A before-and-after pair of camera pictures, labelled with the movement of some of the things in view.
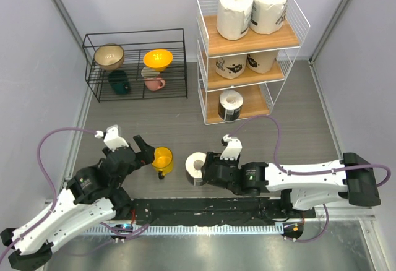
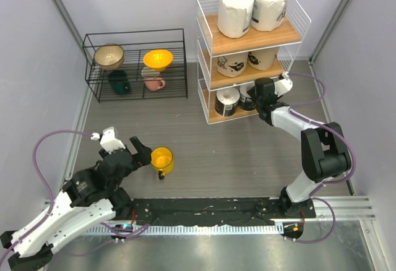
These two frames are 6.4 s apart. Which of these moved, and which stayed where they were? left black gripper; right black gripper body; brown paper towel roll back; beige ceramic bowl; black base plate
Moved: right black gripper body
Stayed: black base plate; left black gripper; brown paper towel roll back; beige ceramic bowl
